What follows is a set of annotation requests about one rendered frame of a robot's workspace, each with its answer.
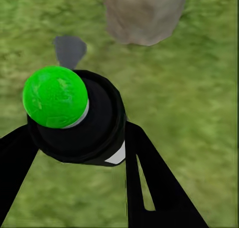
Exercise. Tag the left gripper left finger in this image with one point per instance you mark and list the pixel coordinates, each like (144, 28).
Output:
(17, 152)

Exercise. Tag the tree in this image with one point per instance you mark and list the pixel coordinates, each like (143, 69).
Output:
(144, 22)

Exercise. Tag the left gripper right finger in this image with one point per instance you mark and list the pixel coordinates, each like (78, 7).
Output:
(173, 207)

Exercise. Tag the pesticide atomizer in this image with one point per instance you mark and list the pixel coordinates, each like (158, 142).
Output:
(75, 116)

